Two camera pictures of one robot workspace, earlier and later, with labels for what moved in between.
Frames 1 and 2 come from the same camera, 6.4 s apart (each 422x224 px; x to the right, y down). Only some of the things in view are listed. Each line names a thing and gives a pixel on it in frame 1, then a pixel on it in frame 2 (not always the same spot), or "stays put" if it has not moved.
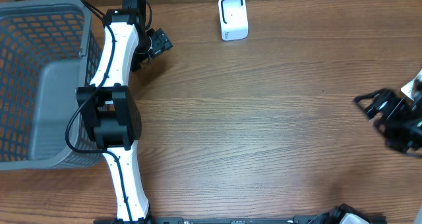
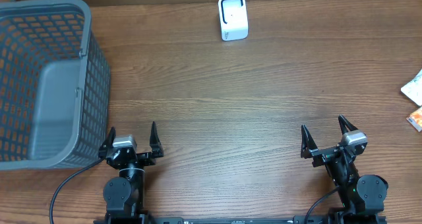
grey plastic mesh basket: x=51 y=55 stays put
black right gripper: x=398 y=104 to x=322 y=155
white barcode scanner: x=233 y=16 stays put
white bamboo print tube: x=410 y=87 stays put
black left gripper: x=161 y=42 to x=157 y=151
